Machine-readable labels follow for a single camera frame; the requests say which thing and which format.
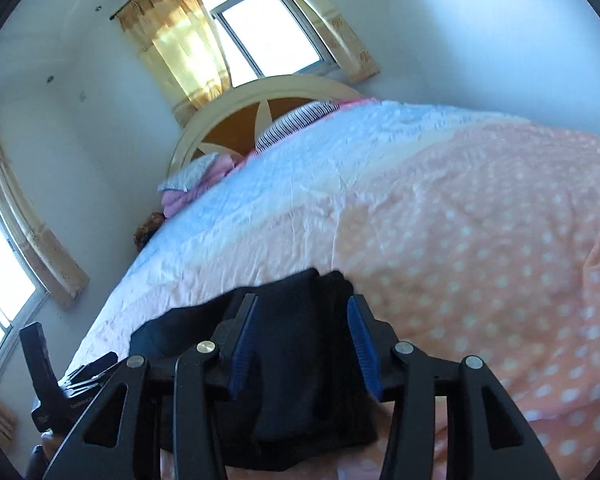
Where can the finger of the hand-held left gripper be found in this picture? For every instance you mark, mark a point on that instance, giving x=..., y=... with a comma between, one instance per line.
x=97, y=361
x=87, y=382

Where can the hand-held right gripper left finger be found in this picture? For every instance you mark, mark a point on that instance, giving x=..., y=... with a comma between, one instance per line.
x=242, y=350

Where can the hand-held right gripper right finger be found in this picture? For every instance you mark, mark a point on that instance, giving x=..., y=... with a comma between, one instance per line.
x=365, y=350

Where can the black pants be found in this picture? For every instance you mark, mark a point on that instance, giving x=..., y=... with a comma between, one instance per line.
x=300, y=360

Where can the brown plush toy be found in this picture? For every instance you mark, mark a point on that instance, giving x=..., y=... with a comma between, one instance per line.
x=147, y=230

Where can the pink blue polka dot blanket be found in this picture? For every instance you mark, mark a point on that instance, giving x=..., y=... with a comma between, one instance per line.
x=430, y=210

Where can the grey patterned pillow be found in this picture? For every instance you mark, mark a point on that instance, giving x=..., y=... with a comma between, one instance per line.
x=190, y=172

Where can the cream and wood headboard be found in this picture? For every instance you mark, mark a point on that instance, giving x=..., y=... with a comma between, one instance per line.
x=220, y=130

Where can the striped pillow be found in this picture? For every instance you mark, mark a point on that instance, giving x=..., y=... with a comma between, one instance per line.
x=295, y=120

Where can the yellow sheer curtain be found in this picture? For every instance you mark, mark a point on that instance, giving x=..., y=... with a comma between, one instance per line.
x=180, y=45

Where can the window behind headboard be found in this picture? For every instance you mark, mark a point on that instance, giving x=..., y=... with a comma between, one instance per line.
x=265, y=25

